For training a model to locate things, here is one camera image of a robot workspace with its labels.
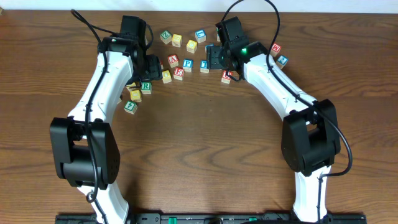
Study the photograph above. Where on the green 4 block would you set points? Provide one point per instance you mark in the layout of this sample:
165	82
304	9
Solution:
130	107

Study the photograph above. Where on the red E block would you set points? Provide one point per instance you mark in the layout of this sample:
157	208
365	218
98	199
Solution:
178	73

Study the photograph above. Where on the yellow block beside V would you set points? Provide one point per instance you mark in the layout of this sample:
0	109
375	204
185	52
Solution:
132	86

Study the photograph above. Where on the blue L block middle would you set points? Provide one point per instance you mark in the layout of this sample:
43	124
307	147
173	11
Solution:
207	47

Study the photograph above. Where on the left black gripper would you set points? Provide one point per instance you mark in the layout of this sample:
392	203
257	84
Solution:
154	69

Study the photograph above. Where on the yellow block top row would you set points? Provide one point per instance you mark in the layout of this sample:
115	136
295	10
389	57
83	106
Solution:
177	40

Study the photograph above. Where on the yellow O block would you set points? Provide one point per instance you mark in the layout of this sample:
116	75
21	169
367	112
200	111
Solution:
166	77

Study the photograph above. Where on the green Z block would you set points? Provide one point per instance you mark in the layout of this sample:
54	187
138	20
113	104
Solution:
166	37

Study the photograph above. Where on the blue l block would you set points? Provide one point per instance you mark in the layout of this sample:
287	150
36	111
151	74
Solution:
200	36
207	47

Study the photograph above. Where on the blue T block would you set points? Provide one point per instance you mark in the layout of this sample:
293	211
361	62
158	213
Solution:
204	67

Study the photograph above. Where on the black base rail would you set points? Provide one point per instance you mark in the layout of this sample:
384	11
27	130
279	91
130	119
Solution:
155	218

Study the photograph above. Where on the green R block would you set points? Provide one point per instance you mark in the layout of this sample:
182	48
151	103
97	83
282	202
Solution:
146	88

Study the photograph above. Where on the blue P block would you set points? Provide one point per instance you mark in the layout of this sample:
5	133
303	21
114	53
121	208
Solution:
187	65

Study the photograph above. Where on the blue D block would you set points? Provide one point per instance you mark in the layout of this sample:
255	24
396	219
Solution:
218	37

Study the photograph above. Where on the blue 2 block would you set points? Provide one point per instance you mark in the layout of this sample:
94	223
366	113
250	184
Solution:
282	61

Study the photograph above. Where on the yellow block second row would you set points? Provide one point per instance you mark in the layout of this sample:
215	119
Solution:
192	46

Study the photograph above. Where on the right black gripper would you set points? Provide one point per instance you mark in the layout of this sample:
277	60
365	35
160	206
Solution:
212	58

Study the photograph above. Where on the red M block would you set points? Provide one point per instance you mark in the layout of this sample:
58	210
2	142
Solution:
275	49

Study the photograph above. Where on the red U block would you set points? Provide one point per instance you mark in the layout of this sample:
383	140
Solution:
226	77

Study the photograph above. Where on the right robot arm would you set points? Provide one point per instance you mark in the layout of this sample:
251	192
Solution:
310	135

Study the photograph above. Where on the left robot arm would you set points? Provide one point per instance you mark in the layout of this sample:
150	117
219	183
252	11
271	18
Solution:
84	148

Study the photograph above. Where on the blue L block top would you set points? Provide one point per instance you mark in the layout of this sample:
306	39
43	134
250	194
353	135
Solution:
200	36

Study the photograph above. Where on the red A block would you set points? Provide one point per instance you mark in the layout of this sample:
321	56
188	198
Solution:
173	60

